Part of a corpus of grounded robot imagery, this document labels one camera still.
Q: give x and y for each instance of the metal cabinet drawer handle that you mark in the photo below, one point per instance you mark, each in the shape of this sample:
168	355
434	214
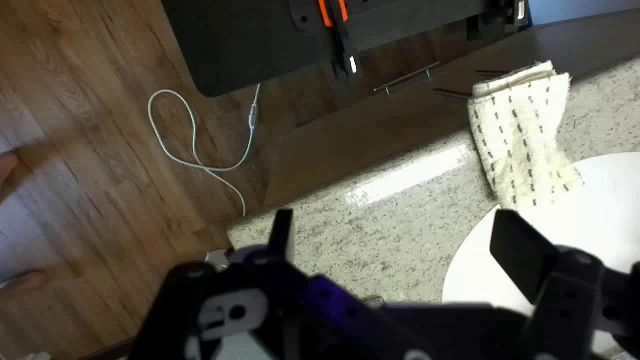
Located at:
416	75

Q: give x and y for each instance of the orange black clamp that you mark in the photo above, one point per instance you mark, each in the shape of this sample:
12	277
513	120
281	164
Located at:
335	16

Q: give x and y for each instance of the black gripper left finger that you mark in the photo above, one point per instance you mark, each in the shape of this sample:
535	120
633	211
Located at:
281	237

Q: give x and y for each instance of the cream patterned folded towel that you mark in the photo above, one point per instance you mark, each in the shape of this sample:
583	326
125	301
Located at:
514	126

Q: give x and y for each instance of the white oval sink basin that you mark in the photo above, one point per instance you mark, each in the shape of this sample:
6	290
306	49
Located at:
597	234

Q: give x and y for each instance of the wooden vanity cabinet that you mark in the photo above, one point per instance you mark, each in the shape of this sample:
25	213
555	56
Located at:
416	113

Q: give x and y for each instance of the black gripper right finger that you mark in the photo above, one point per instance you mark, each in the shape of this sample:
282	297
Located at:
526	258

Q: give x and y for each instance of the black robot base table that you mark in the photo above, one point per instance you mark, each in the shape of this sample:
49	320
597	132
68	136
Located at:
231	44

